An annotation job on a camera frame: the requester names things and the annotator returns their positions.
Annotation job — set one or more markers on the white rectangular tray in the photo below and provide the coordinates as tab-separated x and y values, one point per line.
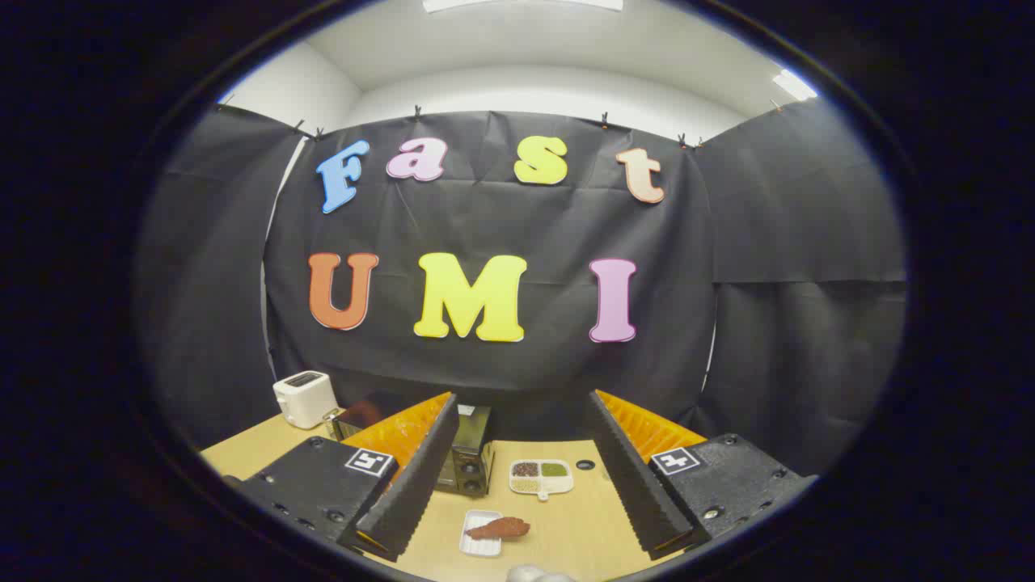
479	548

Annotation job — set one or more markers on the small ceiling light panel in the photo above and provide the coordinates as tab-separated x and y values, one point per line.
794	85

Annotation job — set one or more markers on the white pop-up toaster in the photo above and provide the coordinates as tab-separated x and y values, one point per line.
306	400

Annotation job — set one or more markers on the white divided spice dish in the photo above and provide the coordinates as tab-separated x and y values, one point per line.
540	483

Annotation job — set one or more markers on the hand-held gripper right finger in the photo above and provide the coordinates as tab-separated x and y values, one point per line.
627	477

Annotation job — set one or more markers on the reddish brown meat slab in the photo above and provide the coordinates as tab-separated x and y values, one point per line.
501	529

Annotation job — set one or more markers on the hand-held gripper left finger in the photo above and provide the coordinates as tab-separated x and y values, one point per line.
416	477

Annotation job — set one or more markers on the long ceiling light panel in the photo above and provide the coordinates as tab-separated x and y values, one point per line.
517	4

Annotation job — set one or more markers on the black toaster oven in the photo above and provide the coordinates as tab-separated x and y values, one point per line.
471	453

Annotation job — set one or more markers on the row of cloth clips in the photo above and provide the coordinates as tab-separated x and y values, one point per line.
416	111

